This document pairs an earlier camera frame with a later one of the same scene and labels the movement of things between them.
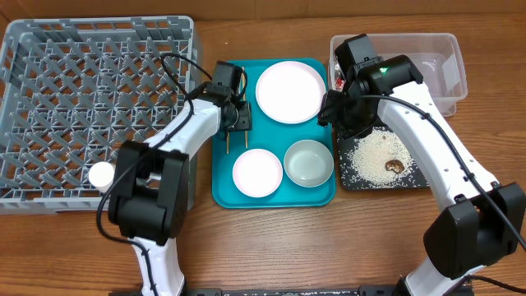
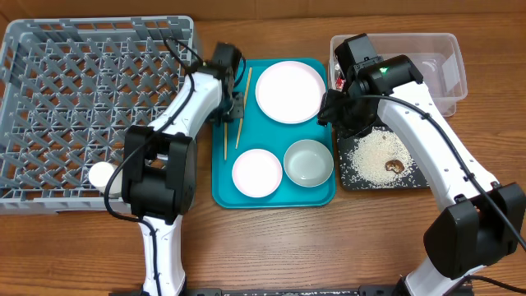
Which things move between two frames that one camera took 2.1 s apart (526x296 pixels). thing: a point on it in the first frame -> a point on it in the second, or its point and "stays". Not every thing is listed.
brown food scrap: x=396 y=165 stays
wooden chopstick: x=243 y=75 -> x=243 y=109
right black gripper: x=328 y=117 stays
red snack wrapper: x=339 y=84 stays
